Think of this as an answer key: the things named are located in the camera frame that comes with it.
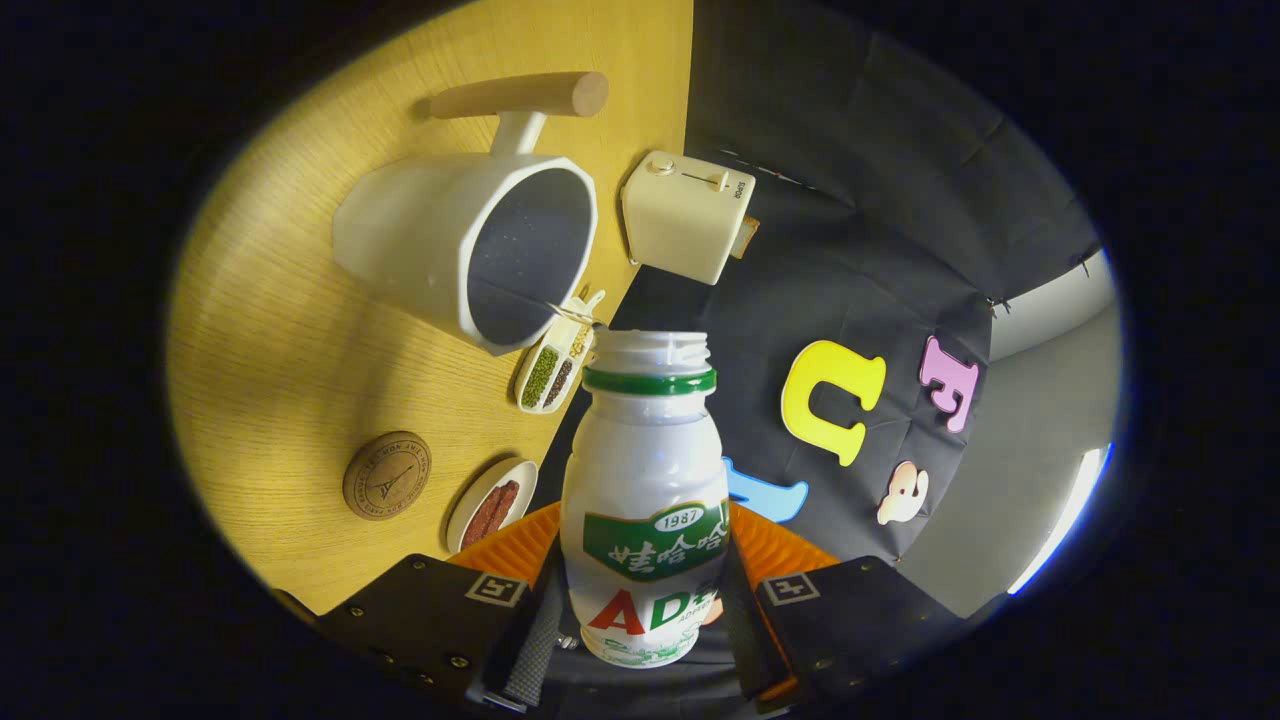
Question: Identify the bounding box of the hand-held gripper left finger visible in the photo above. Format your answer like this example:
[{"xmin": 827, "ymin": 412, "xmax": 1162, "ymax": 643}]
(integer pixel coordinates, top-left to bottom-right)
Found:
[{"xmin": 318, "ymin": 502, "xmax": 568, "ymax": 713}]

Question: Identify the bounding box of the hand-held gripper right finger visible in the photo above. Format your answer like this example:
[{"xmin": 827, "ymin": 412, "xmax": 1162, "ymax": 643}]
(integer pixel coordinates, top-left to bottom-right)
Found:
[{"xmin": 722, "ymin": 502, "xmax": 966, "ymax": 706}]

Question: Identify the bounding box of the white juice bottle green label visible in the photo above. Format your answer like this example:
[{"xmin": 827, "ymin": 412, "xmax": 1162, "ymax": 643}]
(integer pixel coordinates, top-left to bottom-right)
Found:
[{"xmin": 559, "ymin": 330, "xmax": 732, "ymax": 669}]

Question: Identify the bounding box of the round wooden coaster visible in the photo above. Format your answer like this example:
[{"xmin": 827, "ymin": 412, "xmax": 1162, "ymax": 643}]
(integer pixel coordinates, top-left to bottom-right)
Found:
[{"xmin": 342, "ymin": 431, "xmax": 433, "ymax": 522}]

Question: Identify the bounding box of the white cup wooden handle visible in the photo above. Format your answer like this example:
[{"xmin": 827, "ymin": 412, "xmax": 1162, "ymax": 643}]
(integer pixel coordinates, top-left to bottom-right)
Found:
[{"xmin": 332, "ymin": 70, "xmax": 609, "ymax": 357}]

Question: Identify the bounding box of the red meat patty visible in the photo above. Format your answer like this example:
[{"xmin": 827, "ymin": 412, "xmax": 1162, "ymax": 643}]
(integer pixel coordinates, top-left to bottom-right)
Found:
[
  {"xmin": 482, "ymin": 480, "xmax": 521, "ymax": 531},
  {"xmin": 460, "ymin": 495, "xmax": 501, "ymax": 549}
]

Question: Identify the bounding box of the white round plate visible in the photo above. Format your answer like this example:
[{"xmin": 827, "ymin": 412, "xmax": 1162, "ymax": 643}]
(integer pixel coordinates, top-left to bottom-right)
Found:
[{"xmin": 446, "ymin": 458, "xmax": 539, "ymax": 554}]

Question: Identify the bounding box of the white divided bean dish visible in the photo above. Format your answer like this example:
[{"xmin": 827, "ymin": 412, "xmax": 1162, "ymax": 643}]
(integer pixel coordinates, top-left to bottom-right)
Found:
[{"xmin": 514, "ymin": 290, "xmax": 607, "ymax": 415}]

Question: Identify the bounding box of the wooden table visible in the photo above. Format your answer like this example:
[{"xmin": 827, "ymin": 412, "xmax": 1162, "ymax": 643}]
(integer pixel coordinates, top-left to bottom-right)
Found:
[{"xmin": 165, "ymin": 0, "xmax": 696, "ymax": 616}]

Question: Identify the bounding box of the cream toaster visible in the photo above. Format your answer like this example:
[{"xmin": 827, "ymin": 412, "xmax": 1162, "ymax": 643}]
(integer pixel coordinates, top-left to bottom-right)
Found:
[{"xmin": 620, "ymin": 150, "xmax": 757, "ymax": 287}]

